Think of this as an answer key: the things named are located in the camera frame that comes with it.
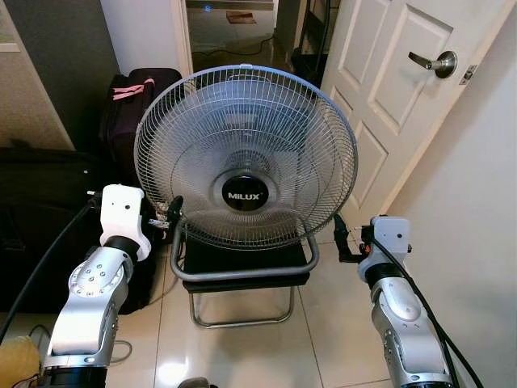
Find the red-brown floor mat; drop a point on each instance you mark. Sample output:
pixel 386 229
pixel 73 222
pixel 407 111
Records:
pixel 241 16

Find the dark maroon suitcase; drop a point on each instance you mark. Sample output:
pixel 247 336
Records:
pixel 121 129

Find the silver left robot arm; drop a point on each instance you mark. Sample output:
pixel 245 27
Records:
pixel 89 291

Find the black upright object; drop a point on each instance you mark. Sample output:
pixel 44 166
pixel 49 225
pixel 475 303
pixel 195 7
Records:
pixel 311 56

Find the white panelled door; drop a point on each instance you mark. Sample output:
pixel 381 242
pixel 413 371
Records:
pixel 388 121

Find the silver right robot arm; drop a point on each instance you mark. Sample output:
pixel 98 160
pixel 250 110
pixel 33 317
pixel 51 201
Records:
pixel 404 323

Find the pink ribbon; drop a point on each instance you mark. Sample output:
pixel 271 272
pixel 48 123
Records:
pixel 131 89

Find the grey MILUX electric fan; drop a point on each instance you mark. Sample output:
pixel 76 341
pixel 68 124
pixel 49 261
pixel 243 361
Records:
pixel 242 137

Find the metal door latch plate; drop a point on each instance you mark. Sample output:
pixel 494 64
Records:
pixel 468 74

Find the large black bag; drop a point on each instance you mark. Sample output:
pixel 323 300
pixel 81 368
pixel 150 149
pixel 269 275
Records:
pixel 40 218

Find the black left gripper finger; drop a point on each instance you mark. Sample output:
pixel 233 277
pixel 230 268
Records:
pixel 175 208

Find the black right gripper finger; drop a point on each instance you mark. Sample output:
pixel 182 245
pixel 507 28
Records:
pixel 342 236

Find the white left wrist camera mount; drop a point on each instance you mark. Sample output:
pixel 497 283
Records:
pixel 125 214

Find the black metal-frame chair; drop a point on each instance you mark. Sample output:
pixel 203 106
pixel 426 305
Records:
pixel 242 263

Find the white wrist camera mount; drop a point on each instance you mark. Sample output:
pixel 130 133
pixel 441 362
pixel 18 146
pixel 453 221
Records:
pixel 392 234
pixel 125 214

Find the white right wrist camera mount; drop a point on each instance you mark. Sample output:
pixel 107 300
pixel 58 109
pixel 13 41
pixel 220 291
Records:
pixel 392 234

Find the tan fabric item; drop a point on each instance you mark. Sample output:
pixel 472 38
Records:
pixel 18 364

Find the dark robot foot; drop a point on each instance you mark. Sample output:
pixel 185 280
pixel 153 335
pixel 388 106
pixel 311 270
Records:
pixel 198 383

